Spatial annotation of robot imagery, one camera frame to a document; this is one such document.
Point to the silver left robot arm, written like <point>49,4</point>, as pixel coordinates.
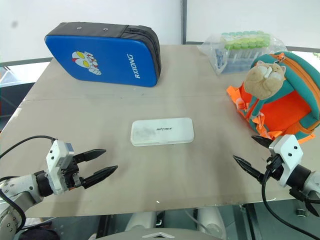
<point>22,186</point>

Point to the white rectangular plastic case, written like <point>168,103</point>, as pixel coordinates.
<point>162,131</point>

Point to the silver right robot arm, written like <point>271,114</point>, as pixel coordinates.
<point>308,180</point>

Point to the blue black cartoon print bag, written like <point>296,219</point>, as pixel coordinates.
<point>105,60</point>

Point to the white table leg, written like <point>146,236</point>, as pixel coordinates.
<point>212,220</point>

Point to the green capped test tubes bundle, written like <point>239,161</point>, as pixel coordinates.
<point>245,42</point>

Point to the teal orange plush cat backpack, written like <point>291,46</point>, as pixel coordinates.
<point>295,100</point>

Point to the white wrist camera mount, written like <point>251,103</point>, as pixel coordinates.
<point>290,152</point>
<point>53,160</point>

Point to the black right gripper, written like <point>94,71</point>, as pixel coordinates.
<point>274,168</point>

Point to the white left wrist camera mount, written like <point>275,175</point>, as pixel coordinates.
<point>53,160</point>

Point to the clear plastic bag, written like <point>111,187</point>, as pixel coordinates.
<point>215,53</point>

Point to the dark rounded shape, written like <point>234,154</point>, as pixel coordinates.
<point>40,231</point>

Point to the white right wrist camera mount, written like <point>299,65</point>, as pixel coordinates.
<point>290,152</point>

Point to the dark background shelf frame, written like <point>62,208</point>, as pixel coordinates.
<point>15,95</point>

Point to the grey vertical pole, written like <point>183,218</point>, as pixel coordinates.
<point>183,22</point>

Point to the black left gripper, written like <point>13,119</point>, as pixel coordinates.
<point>71,176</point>

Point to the grey robot torso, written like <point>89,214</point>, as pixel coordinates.
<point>160,234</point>

